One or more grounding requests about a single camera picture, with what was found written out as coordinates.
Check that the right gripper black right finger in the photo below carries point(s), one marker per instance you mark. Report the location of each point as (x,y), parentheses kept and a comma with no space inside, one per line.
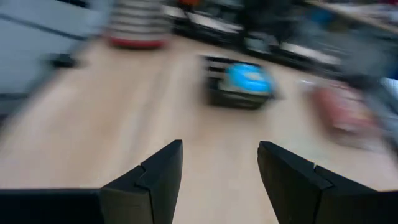
(298,193)

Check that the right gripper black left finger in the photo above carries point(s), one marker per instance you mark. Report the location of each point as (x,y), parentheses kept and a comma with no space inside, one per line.
(149,193)

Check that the clear plastic container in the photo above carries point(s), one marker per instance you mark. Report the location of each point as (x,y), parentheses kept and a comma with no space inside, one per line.
(357,137)

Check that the red snack packet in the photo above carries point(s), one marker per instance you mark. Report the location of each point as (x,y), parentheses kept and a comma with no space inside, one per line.
(339,109)

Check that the blue frosted donut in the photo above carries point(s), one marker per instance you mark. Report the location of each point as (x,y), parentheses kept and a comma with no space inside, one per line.
(248,77)

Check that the black plastic basket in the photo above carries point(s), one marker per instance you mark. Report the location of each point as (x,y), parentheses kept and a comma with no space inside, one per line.
(236,101)

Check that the red mesh container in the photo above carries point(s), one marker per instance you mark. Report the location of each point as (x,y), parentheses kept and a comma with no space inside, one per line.
(136,42)

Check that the black table clamp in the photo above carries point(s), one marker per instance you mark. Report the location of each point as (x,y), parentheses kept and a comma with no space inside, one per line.
(62,60)

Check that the black metal table frame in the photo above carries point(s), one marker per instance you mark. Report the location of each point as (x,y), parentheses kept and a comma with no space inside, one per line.
(214,37)

